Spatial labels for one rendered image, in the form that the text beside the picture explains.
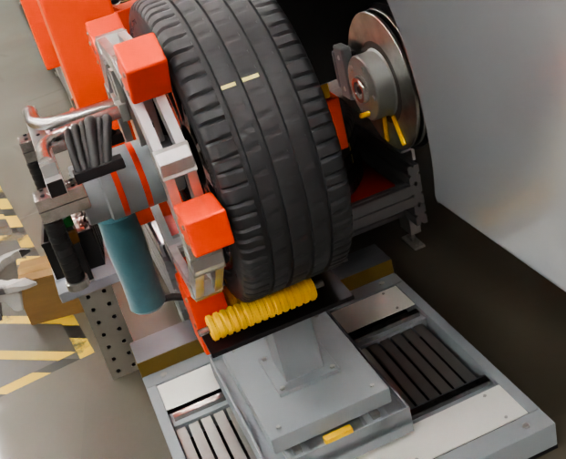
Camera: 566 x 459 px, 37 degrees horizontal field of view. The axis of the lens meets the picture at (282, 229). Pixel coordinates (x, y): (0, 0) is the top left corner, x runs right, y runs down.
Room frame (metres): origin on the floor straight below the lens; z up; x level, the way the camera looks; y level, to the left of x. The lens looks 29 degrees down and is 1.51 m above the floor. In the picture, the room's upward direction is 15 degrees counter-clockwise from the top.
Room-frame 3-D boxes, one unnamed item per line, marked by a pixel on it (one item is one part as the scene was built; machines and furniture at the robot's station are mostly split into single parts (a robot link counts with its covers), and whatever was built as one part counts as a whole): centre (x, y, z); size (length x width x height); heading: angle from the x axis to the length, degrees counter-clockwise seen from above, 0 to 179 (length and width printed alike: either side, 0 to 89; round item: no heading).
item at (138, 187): (1.60, 0.28, 0.85); 0.21 x 0.14 x 0.14; 104
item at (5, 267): (1.42, 0.52, 0.80); 0.09 x 0.03 x 0.06; 140
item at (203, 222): (1.31, 0.13, 0.85); 0.09 x 0.08 x 0.07; 14
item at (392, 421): (1.68, 0.05, 0.13); 0.50 x 0.36 x 0.10; 14
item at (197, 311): (1.62, 0.18, 0.48); 0.16 x 0.12 x 0.17; 104
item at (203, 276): (1.61, 0.21, 0.85); 0.54 x 0.07 x 0.54; 14
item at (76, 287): (1.39, 0.40, 0.83); 0.04 x 0.04 x 0.16
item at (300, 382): (1.65, 0.05, 0.32); 0.40 x 0.30 x 0.28; 14
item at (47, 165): (1.49, 0.31, 1.03); 0.19 x 0.18 x 0.11; 104
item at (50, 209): (1.40, 0.37, 0.93); 0.09 x 0.05 x 0.05; 104
